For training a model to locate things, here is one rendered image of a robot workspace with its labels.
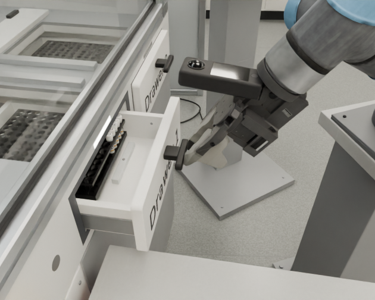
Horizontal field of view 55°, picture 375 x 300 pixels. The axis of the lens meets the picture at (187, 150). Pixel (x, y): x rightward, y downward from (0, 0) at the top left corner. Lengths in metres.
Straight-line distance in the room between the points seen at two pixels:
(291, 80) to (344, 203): 0.68
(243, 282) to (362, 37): 0.41
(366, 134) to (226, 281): 0.51
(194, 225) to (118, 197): 1.03
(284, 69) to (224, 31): 0.97
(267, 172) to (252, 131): 1.34
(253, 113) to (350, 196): 0.61
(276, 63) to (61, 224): 0.36
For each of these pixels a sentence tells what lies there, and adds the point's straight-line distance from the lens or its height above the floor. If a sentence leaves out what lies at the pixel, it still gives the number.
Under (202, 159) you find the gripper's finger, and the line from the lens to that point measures 0.58.
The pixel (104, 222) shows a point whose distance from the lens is 0.59.
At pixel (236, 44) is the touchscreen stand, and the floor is 0.70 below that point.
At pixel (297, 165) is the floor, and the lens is 2.01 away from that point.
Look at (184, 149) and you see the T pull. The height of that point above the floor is 0.91.
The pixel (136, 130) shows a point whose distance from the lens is 0.76.
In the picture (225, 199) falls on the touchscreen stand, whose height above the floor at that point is 0.03.
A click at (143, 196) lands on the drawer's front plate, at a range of 0.52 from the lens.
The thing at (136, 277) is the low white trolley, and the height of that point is 0.76.
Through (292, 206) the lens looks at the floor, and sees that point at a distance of 1.79.
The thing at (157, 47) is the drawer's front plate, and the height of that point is 0.93.
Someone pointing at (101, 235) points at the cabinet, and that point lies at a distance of 0.70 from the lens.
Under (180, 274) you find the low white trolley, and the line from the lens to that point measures 0.64.
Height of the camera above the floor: 1.31
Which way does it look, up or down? 41 degrees down
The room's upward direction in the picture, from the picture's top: straight up
